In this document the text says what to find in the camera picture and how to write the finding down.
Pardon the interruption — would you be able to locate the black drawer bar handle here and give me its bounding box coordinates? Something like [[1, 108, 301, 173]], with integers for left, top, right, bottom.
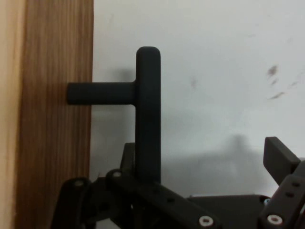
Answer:
[[66, 46, 163, 185]]

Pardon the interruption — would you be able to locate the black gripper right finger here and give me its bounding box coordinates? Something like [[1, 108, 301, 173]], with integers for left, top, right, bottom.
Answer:
[[258, 136, 305, 229]]

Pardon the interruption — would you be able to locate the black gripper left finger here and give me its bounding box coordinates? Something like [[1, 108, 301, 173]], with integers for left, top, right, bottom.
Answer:
[[50, 142, 223, 229]]

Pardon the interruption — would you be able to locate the wooden cabinet door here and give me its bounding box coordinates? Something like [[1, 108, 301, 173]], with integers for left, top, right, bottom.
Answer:
[[0, 0, 95, 229]]

